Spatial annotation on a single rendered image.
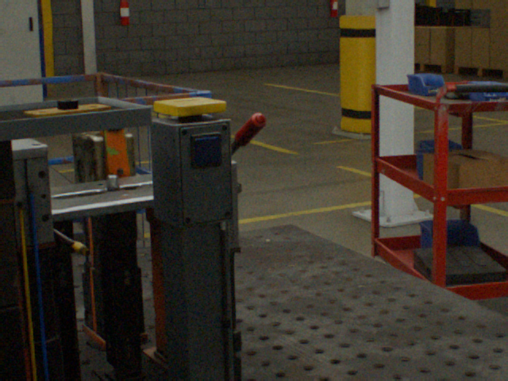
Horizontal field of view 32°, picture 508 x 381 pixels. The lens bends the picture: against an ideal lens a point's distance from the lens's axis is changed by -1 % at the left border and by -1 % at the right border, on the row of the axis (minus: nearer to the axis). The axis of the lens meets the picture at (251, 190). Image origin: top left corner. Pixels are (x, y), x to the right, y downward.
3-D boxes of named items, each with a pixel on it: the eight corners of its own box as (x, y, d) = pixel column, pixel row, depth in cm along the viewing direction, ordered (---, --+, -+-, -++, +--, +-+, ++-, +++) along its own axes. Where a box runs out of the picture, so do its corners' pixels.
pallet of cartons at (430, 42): (480, 70, 1522) (481, 26, 1507) (445, 73, 1483) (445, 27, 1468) (433, 66, 1624) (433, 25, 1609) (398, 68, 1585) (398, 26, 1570)
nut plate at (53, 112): (96, 106, 96) (95, 95, 95) (113, 109, 93) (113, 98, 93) (22, 114, 91) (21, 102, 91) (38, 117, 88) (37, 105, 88)
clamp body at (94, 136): (124, 319, 165) (112, 124, 158) (159, 344, 153) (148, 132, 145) (70, 331, 160) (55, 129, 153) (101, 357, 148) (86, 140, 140)
